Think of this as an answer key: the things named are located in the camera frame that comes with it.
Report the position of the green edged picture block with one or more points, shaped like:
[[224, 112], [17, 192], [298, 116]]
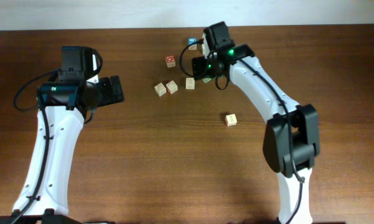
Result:
[[206, 80]]

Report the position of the plain wooden block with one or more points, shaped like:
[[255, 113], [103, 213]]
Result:
[[190, 83], [160, 89]]

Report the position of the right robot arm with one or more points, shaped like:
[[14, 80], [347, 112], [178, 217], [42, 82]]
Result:
[[291, 140]]

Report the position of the blue top wooden block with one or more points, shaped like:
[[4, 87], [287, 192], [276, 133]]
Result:
[[192, 43]]

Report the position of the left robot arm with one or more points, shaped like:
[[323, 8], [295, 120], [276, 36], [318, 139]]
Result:
[[66, 102]]

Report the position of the red top wooden block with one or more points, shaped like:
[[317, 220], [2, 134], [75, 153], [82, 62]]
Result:
[[170, 61]]

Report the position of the wooden block with apple picture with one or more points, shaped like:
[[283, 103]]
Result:
[[171, 87]]

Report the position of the wooden block letter I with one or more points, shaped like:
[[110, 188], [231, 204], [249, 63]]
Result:
[[230, 119]]

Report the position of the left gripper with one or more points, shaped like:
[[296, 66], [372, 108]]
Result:
[[107, 96]]

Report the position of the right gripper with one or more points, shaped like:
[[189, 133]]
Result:
[[200, 67]]

